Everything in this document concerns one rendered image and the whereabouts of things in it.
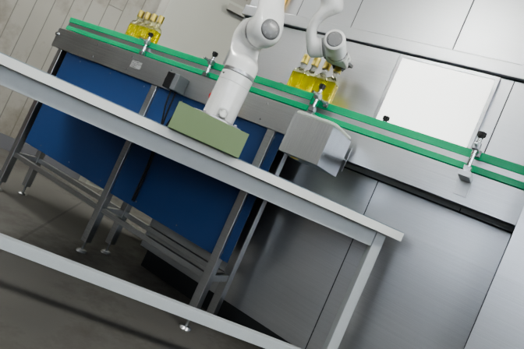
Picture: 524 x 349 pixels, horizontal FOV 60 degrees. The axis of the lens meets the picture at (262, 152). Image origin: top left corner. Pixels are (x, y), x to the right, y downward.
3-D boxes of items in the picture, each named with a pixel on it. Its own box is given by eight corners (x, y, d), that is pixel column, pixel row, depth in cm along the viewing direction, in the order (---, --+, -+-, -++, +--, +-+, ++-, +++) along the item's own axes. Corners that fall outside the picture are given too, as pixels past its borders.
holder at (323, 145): (339, 179, 186) (354, 145, 187) (316, 165, 162) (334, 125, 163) (304, 164, 195) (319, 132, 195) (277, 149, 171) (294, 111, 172)
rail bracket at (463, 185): (466, 199, 165) (490, 142, 166) (463, 191, 151) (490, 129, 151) (453, 193, 167) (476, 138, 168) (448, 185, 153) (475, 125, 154)
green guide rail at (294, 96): (306, 111, 193) (314, 93, 193) (306, 110, 192) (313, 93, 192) (66, 29, 280) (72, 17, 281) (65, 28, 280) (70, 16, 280)
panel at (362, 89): (469, 155, 186) (500, 79, 188) (468, 153, 184) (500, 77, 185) (287, 95, 231) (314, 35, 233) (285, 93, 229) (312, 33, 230)
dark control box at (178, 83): (182, 96, 222) (189, 80, 222) (172, 90, 215) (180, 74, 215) (171, 92, 226) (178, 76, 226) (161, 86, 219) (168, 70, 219)
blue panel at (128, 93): (284, 179, 209) (299, 145, 209) (267, 172, 193) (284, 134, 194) (77, 88, 288) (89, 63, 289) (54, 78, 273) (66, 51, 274)
